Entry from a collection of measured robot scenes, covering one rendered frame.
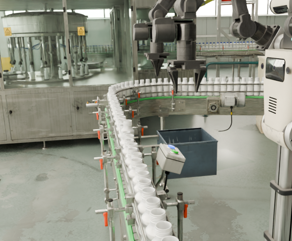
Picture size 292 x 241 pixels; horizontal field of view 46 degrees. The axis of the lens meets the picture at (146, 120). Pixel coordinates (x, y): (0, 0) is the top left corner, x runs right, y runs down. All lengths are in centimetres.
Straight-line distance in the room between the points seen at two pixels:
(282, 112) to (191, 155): 82
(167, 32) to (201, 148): 117
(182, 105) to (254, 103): 66
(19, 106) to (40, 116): 31
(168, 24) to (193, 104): 231
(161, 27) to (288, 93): 58
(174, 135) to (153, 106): 98
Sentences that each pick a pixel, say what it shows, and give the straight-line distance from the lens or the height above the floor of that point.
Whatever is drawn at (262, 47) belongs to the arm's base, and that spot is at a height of 150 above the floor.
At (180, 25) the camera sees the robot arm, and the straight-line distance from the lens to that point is 103.
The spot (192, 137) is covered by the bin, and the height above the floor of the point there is 88.
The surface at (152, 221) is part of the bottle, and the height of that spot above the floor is 115.
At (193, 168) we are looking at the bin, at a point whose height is 79.
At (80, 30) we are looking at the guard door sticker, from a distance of 489.
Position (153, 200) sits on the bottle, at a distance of 90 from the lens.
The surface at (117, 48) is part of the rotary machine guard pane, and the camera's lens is 490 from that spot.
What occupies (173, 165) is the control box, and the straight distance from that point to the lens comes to 135.
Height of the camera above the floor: 156
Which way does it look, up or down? 14 degrees down
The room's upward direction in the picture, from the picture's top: 2 degrees counter-clockwise
